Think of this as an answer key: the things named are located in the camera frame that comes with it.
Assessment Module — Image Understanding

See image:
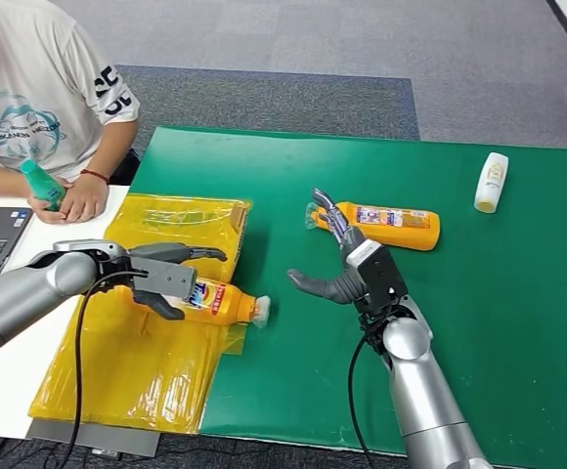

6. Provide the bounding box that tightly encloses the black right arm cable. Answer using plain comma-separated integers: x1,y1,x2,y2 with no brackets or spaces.
347,333,380,469

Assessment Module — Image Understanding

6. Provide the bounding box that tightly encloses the person's right hand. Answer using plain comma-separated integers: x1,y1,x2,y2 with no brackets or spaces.
28,183,70,226

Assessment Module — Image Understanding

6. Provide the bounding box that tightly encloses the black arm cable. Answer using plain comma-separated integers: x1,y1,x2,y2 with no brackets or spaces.
58,270,148,469
347,333,380,469

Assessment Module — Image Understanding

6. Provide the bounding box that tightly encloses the yellow plastic wrapped cardboard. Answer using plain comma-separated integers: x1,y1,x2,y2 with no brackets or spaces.
28,192,254,436

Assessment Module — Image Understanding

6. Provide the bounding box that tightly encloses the green table mat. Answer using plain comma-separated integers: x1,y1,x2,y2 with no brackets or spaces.
129,126,567,469

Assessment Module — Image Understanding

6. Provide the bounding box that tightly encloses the dark grey floor rug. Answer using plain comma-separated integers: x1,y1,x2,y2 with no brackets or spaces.
116,63,422,171

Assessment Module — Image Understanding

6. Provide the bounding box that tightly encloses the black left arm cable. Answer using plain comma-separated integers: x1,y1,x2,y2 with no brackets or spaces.
58,270,148,469

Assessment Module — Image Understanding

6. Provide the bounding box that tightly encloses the orange bottle with red label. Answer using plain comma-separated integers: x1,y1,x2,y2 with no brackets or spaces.
163,277,272,330

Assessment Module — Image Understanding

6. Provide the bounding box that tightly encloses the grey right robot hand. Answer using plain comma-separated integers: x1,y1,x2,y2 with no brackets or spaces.
287,188,367,307

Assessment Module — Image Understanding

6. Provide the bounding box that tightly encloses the grey sheet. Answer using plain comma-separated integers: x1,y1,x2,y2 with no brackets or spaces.
25,417,163,459

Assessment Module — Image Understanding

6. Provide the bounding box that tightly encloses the person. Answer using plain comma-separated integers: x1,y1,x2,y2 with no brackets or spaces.
0,0,141,226

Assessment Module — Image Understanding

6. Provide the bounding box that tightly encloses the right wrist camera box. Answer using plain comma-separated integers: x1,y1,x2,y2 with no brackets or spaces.
345,239,410,319

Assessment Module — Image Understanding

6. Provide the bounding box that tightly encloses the teal bottle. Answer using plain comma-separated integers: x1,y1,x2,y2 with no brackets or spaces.
19,158,68,212

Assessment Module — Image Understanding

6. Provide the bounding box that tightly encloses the orange bottle with blue-white label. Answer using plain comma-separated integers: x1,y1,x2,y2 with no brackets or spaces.
305,200,442,252

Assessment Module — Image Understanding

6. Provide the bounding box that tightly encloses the small white bottle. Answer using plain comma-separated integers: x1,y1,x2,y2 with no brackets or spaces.
474,151,510,215

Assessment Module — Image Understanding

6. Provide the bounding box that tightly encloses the person's left hand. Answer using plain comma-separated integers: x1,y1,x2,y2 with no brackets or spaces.
60,173,110,225

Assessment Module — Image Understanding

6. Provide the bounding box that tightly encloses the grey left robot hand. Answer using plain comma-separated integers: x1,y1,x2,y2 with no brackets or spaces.
128,242,228,321

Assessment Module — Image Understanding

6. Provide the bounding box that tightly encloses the red bracelet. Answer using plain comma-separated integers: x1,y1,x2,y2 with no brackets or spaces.
80,168,111,186

